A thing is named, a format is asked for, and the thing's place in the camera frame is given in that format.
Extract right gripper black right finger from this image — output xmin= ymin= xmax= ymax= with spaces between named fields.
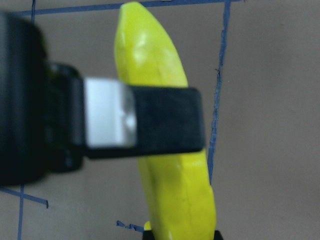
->
xmin=142 ymin=230 xmax=224 ymax=240

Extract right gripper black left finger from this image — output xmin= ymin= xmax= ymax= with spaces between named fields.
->
xmin=45 ymin=63 xmax=205 ymax=173

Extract yellow banana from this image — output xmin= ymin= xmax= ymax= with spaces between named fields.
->
xmin=113 ymin=1 xmax=217 ymax=240

